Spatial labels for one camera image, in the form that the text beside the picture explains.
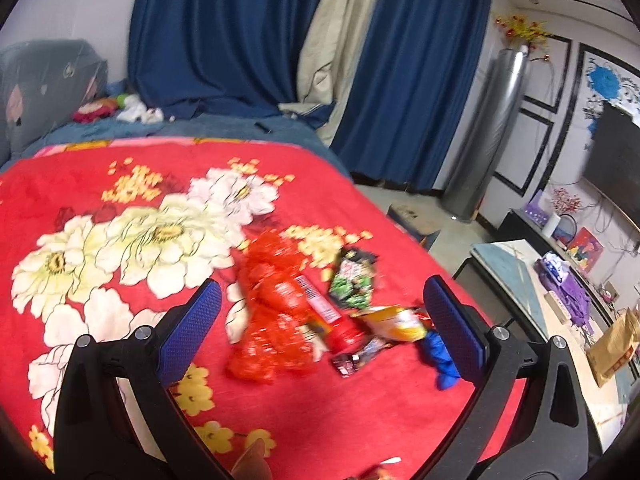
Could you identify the white vase red flowers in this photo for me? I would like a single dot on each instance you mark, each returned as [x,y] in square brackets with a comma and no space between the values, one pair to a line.
[561,206]

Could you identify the red floral blanket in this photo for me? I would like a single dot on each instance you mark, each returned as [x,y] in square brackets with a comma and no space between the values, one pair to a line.
[100,241]

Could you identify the tissue pack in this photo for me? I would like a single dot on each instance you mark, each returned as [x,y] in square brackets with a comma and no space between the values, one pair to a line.
[557,268]

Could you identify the red plastic bag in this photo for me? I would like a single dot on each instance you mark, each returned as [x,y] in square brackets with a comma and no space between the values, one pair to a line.
[273,341]

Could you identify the purple cloth on table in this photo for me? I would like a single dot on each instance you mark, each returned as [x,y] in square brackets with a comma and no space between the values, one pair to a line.
[571,295]

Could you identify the red pink snack wrapper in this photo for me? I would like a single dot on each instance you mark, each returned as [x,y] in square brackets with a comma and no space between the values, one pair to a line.
[338,331]

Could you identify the blue rubber glove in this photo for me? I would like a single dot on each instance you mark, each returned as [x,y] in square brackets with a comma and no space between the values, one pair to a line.
[436,354]

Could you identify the black tv cabinet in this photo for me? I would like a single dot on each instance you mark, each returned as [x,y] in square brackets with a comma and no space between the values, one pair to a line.
[517,226]

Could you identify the dark blue curtain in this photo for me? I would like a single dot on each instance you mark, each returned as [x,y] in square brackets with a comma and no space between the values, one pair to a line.
[221,57]
[414,75]

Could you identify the yellow artificial flowers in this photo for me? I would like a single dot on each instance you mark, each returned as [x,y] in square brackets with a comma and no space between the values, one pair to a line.
[518,30]

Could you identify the black energy bar wrapper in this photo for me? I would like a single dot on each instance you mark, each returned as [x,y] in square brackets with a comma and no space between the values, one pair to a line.
[350,363]

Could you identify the beige curtain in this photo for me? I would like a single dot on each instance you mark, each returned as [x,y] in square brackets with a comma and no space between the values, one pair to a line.
[328,62]

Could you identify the black flat television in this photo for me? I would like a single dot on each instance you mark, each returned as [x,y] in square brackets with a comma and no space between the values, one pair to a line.
[612,166]

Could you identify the silver tower air conditioner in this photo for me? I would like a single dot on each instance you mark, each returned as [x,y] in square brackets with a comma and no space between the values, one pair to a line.
[489,130]

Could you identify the colourful picture frame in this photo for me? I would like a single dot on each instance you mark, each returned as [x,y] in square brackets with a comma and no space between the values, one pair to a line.
[584,250]

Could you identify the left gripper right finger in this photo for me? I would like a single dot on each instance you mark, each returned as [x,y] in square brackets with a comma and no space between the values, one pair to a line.
[526,418]

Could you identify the blue sofa cover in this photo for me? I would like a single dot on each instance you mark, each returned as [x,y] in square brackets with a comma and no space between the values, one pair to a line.
[272,129]

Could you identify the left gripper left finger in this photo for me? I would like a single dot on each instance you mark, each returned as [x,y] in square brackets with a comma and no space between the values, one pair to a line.
[116,418]

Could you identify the dark blue curtain right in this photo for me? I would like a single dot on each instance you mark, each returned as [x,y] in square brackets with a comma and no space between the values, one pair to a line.
[414,75]

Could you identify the dark blue curtain left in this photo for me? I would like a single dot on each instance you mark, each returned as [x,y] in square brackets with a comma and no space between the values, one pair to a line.
[221,57]

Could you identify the brown paper bag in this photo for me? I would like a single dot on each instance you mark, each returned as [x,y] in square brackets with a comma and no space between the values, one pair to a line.
[615,348]

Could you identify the blue storage stool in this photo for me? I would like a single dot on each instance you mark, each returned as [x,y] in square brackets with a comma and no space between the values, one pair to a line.
[422,229]

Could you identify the yellow white snack bag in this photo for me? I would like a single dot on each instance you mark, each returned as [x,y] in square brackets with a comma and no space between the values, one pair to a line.
[395,324]

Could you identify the green black snack wrapper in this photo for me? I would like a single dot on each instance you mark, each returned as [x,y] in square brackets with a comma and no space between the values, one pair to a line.
[352,283]

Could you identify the purple box on cabinet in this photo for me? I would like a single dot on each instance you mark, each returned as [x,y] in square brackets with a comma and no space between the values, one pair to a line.
[535,211]

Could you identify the stuffed toys pile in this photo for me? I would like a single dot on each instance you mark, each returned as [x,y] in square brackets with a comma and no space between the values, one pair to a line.
[125,107]

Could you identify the grey sofa cushion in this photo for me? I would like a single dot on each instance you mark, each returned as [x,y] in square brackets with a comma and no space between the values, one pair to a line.
[43,83]

